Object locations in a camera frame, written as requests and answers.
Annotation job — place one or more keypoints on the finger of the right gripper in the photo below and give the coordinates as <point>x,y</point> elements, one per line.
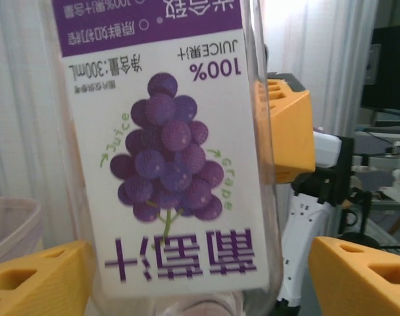
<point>292,138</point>

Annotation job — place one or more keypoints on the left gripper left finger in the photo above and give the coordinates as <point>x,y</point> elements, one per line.
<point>39,283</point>

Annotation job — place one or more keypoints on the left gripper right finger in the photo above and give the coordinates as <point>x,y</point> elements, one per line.
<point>358,283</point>

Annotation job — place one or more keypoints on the purple grape juice bottle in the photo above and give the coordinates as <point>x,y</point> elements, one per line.
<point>160,148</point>

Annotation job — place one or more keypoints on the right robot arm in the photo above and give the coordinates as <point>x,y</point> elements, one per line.
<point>302,230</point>

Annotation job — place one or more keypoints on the beige ribbed waste bin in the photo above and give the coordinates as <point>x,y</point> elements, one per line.
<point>29,237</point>

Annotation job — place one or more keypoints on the pink plastic bin liner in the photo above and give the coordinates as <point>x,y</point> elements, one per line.
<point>22,224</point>

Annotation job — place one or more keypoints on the black computer monitor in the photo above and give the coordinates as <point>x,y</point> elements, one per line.
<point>390,66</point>

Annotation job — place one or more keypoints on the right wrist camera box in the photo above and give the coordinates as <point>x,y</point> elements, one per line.
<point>326,149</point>

